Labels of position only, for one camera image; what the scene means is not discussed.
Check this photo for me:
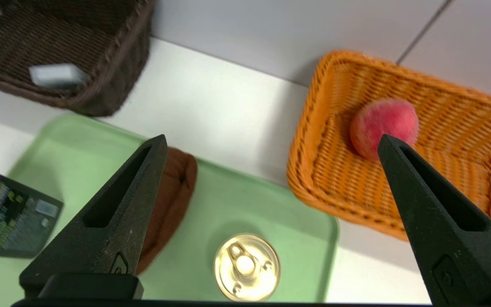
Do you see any light green plastic tray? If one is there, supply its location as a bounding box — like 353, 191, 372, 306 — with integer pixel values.
0, 113, 340, 304

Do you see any red peach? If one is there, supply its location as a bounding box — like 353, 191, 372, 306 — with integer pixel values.
349, 98, 420, 162

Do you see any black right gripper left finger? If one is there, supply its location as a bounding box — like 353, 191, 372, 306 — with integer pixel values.
19, 134, 169, 300

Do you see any dark brown wicker basket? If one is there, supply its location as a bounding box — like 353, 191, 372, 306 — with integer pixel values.
0, 0, 157, 118

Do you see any rolled brown towel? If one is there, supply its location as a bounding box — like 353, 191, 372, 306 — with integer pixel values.
134, 146, 199, 276

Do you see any orange wicker basket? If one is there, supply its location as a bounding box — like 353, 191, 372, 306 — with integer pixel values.
286, 49, 491, 243

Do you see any round tin can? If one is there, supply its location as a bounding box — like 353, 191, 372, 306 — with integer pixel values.
213, 233, 281, 302

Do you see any dark grey handheld camera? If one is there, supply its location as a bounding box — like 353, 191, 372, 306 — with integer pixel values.
0, 168, 64, 259

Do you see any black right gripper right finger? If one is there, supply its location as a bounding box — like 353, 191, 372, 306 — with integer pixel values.
377, 133, 491, 306

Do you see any clear grey plastic case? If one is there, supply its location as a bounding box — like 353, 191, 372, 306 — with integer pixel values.
28, 63, 89, 90

